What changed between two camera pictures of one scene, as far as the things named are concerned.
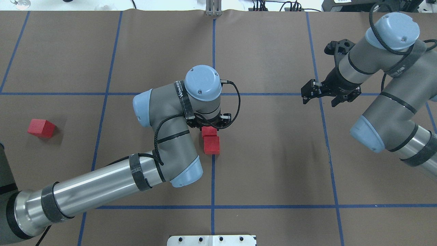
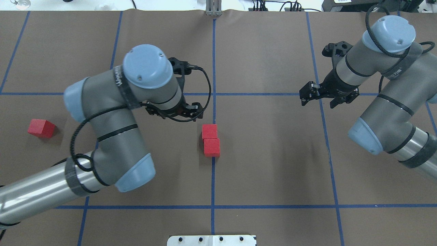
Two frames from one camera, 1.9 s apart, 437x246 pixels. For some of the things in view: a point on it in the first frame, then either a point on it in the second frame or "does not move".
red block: x=209 y=131 does not move
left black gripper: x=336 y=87 does not move
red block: x=211 y=145 does not move
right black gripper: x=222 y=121 → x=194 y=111
